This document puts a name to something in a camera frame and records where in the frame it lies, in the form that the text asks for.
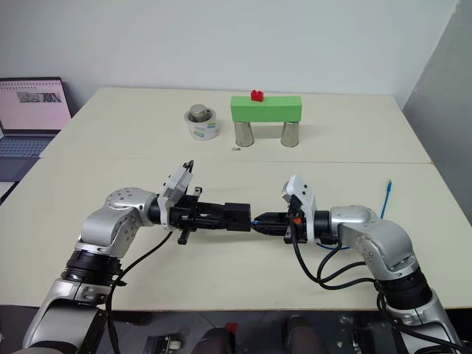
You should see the small black box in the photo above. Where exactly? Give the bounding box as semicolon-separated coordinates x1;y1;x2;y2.
223;202;253;233

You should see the dark rounded shape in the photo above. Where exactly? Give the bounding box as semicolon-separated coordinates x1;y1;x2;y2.
285;314;322;354
201;327;237;354

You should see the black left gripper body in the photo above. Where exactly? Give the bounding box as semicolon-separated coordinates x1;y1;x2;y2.
169;187;203;246

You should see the white tape roll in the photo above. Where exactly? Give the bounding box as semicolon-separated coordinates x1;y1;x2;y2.
183;105;220;142

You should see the silver metal cylinder weight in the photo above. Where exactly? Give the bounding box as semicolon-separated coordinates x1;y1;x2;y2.
188;104;212;123

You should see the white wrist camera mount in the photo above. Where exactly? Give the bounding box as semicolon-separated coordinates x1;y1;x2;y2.
281;174;318;244
157;164;195;232

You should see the open laptop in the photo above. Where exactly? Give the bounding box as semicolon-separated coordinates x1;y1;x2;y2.
0;76;73;160

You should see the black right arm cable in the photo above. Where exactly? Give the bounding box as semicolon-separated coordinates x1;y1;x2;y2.
290;235;406;333

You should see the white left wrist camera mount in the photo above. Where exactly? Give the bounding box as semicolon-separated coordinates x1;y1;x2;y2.
157;164;195;232

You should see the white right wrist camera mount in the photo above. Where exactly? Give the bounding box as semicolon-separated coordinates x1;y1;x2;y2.
281;174;318;244

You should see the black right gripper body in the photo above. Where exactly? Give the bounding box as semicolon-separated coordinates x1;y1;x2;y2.
283;195;309;245

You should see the green rectangular block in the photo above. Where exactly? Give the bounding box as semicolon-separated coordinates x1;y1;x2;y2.
230;94;304;123

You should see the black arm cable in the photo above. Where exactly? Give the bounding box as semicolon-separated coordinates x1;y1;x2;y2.
105;229;175;354
290;235;406;333

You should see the steel cup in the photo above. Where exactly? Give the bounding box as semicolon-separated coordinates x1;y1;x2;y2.
280;120;301;148
234;120;257;148

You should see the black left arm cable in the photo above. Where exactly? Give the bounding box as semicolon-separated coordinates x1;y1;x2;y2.
105;229;175;354

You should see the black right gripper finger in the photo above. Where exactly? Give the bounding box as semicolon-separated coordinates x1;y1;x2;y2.
257;211;289;223
253;222;289;237

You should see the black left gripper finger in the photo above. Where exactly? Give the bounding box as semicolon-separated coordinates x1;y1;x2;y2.
194;215;237;231
198;201;227;217

